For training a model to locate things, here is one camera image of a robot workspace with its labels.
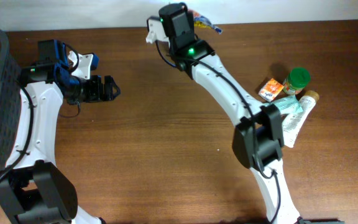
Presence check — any yellow snack packet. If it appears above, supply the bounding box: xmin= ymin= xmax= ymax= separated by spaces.
xmin=189 ymin=9 xmax=223 ymax=34

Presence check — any orange white snack packet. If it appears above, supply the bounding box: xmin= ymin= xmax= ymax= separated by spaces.
xmin=258 ymin=78 xmax=284 ymax=102

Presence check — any mint green tissue packet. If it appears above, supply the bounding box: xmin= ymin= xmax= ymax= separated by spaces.
xmin=271 ymin=95 xmax=303 ymax=115

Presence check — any white cream tube gold cap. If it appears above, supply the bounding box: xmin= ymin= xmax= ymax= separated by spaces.
xmin=282 ymin=90 xmax=319 ymax=148

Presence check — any green lid jar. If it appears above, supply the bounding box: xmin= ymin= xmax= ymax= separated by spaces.
xmin=283 ymin=67 xmax=311 ymax=95

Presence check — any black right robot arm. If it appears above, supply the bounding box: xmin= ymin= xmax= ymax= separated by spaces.
xmin=158 ymin=2 xmax=304 ymax=223

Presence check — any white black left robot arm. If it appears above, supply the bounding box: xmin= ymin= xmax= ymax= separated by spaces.
xmin=0 ymin=39 xmax=121 ymax=223

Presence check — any black right camera cable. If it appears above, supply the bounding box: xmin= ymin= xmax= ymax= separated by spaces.
xmin=154 ymin=40 xmax=282 ymax=224

